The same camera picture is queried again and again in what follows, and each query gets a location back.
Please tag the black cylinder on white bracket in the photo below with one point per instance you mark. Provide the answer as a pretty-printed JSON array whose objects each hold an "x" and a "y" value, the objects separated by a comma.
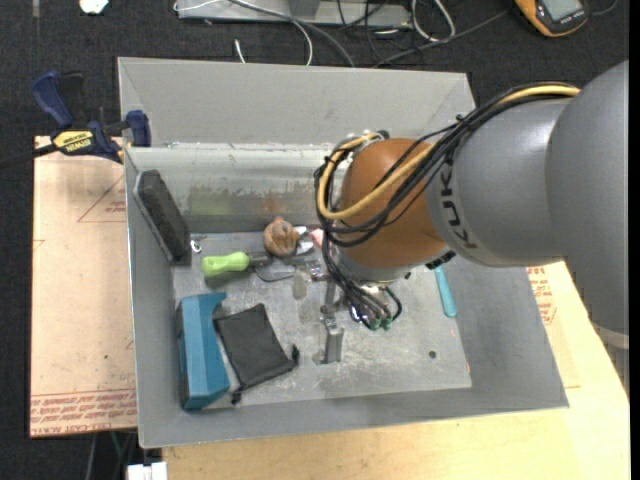
[{"x": 440, "y": 260}]

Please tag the black eraser block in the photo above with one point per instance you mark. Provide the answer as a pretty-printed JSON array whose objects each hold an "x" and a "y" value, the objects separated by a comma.
[{"x": 162, "y": 215}]

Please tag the brown cardboard board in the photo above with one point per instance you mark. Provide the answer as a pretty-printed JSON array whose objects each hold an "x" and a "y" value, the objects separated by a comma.
[{"x": 80, "y": 293}]

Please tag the grey metal bin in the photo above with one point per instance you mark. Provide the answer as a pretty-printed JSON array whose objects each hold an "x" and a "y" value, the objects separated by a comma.
[{"x": 390, "y": 368}]

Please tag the teal foam block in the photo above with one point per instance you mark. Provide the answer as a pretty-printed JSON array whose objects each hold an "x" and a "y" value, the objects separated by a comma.
[{"x": 200, "y": 353}]

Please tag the brown toy animal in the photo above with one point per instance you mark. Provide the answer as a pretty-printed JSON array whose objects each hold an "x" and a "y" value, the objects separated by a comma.
[{"x": 281, "y": 238}]

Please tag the light blue flat stick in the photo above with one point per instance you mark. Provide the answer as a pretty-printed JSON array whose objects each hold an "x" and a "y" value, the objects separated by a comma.
[{"x": 446, "y": 293}]

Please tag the black cloth pouch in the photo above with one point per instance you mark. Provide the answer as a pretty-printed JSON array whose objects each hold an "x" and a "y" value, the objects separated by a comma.
[{"x": 252, "y": 348}]

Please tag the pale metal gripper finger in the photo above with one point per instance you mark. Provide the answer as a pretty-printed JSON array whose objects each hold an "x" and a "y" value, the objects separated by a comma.
[
  {"x": 300, "y": 285},
  {"x": 334, "y": 343}
]

